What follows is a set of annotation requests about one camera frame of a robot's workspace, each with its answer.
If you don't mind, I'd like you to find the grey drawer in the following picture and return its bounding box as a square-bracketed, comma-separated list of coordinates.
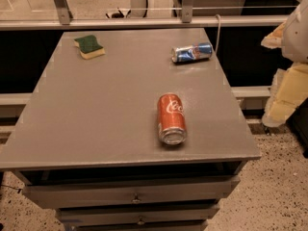
[23, 176, 240, 209]
[59, 202, 219, 226]

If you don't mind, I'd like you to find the white cable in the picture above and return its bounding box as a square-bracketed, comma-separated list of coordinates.
[214, 13, 222, 56]

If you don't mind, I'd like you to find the green yellow sponge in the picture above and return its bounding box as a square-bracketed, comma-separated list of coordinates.
[74, 35, 105, 60]

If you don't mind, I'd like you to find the blue silver redbull can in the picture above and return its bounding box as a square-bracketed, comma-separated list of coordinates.
[171, 42, 213, 63]

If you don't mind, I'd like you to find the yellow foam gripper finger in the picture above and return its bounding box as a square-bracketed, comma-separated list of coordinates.
[262, 63, 308, 127]
[261, 22, 286, 49]

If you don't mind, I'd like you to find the grey drawer cabinet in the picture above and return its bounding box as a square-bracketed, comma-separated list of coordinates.
[0, 29, 260, 231]

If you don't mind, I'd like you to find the grey metal railing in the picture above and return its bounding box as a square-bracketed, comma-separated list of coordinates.
[0, 0, 292, 30]

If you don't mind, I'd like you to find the red coca-cola can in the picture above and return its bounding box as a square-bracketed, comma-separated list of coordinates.
[157, 93, 187, 145]

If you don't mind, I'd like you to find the top grey drawer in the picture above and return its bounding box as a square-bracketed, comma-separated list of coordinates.
[23, 176, 240, 209]

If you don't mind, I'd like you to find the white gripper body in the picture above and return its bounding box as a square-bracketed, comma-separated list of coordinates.
[282, 0, 308, 63]

